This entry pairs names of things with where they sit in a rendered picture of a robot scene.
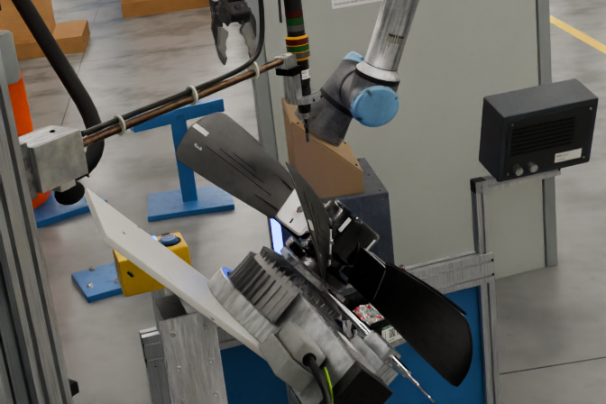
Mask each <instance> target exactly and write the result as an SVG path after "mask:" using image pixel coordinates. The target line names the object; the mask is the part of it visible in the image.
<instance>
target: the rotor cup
mask: <svg viewBox="0 0 606 404"><path fill-rule="evenodd" d="M326 211H327V213H328V215H329V217H330V218H331V219H332V224H333V229H332V239H334V244H332V250H331V254H332V260H331V264H330V266H328V267H327V268H326V283H328V284H329V285H330V286H332V287H333V288H334V289H336V290H338V291H340V292H342V291H343V290H344V289H345V288H346V287H347V283H346V281H345V280H344V279H343V278H342V277H341V276H340V271H341V270H342V269H343V268H344V267H346V266H349V267H353V266H354V264H355V261H356V259H357V256H358V253H359V251H360V249H361V247H362V248H364V249H366V248H367V247H368V246H369V245H370V244H371V243H372V241H373V240H375V242H374V244H373V245H372V246H371V247H370V248H369V249H368V251H370V250H371V248H372V247H373V246H374V245H375V244H376V243H377V242H378V240H379V238H380V237H379V235H378V234H376V233H375V232H374V231H373V230H372V229H371V228H370V227H369V226H368V225H367V224H366V223H364V221H363V220H362V219H361V218H359V217H358V216H357V215H356V214H355V213H353V212H352V211H351V210H350V209H349V208H348V207H346V206H345V205H344V204H343V203H342V202H340V201H339V200H338V199H337V198H332V199H331V200H330V202H329V203H328V205H327V206H326ZM348 217H349V218H350V219H351V221H350V223H349V224H348V225H347V226H346V227H345V228H344V230H343V231H342V232H340V231H339V230H338V229H339V228H340V227H341V226H342V224H343V223H344V222H345V221H346V220H347V219H348ZM286 245H287V246H288V247H289V249H290V250H291V251H292V252H293V253H294V254H295V255H296V256H297V257H298V258H299V259H300V260H301V261H302V262H304V263H305V264H306V265H307V266H308V267H309V269H311V270H312V271H313V272H314V273H315V274H316V275H318V276H319V277H320V278H321V279H323V278H322V274H321V270H320V267H319V263H318V259H317V254H316V250H315V247H314V244H313V241H312V238H311V235H309V238H308V239H307V240H306V241H305V242H301V241H300V240H298V239H297V238H296V237H294V236H291V237H290V238H289V239H288V240H287V241H286Z"/></svg>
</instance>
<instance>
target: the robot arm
mask: <svg viewBox="0 0 606 404"><path fill-rule="evenodd" d="M418 2H419V0H382V4H381V9H380V11H379V15H378V18H377V21H376V24H375V27H374V30H373V33H372V38H371V41H370V45H369V48H368V50H367V53H366V57H365V58H364V57H363V56H361V55H360V54H358V53H356V52H354V51H351V52H349V53H348V54H347V55H346V56H345V58H343V59H342V60H341V63H340V64H339V65H338V67H337V68H336V69H335V71H334V72H333V73H332V75H331V76H330V77H329V79H328V80H327V81H326V83H325V84H324V85H323V86H322V87H321V88H320V90H319V91H320V92H321V96H322V98H321V99H320V100H319V101H317V102H316V103H313V104H311V111H310V112H309V113H308V122H309V128H308V129H309V130H311V131H312V132H313V133H315V134H316V135H317V136H319V137H320V138H322V139H323V140H325V141H326V142H328V143H330V144H332V145H334V146H335V147H339V146H340V144H341V143H342V142H343V140H344V138H345V135H346V132H347V130H348V127H349V124H350V123H351V121H352V119H353V118H354V119H355V120H357V121H358V122H359V123H361V124H363V125H365V126H368V127H379V126H383V125H385V124H386V123H388V122H390V121H391V120H392V119H393V118H394V116H395V115H396V114H397V112H398V110H399V97H398V95H397V90H398V87H399V82H400V75H399V73H398V66H399V62H400V59H401V56H402V53H403V50H404V47H405V44H406V41H407V38H408V36H409V30H410V27H411V24H412V22H413V19H414V16H415V13H416V10H417V7H418ZM247 4H248V3H246V2H245V0H209V5H210V12H211V19H212V21H211V31H212V33H213V36H214V39H215V46H216V52H217V55H218V58H219V59H220V60H221V62H222V63H223V65H225V64H226V60H227V57H226V54H225V52H226V49H227V47H226V40H227V38H228V34H229V32H228V31H227V30H226V29H225V28H224V27H223V23H225V25H226V26H229V24H230V23H239V24H241V25H242V26H241V27H240V31H241V34H242V35H243V36H244V38H245V44H246V45H247V47H248V51H247V52H248V55H249V58H251V57H252V56H253V54H254V53H255V46H256V20H255V17H254V15H253V13H252V11H251V8H250V7H248V5H247ZM211 5H212V7H211Z"/></svg>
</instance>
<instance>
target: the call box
mask: <svg viewBox="0 0 606 404"><path fill-rule="evenodd" d="M174 235H176V236H177V237H178V241H177V242H175V243H173V244H163V245H164V246H165V247H166V248H168V249H169V250H170V251H172V252H173V253H175V254H176V255H177V256H178V257H179V258H180V259H182V260H183V261H184V262H186V263H187V264H189V265H190V266H191V261H190V256H189V249H188V246H187V244H186V242H185V241H184V239H183V237H182V236H181V234H180V233H174ZM113 254H114V259H115V268H116V273H117V278H118V281H119V284H120V286H121V289H122V291H123V293H124V296H125V297H130V296H133V295H138V294H142V293H145V292H149V291H154V290H157V289H165V288H166V287H164V286H163V285H162V284H160V283H159V282H158V281H157V280H155V279H154V278H153V277H151V276H150V275H149V274H147V273H146V272H145V271H143V270H141V269H140V268H139V267H137V266H136V265H135V264H133V263H132V262H130V261H129V260H127V259H126V258H125V257H123V255H122V254H120V253H119V252H117V251H116V250H114V249H113ZM128 271H130V272H131V273H132V274H133V275H134V276H133V278H132V277H130V276H129V275H128V274H127V272H128Z"/></svg>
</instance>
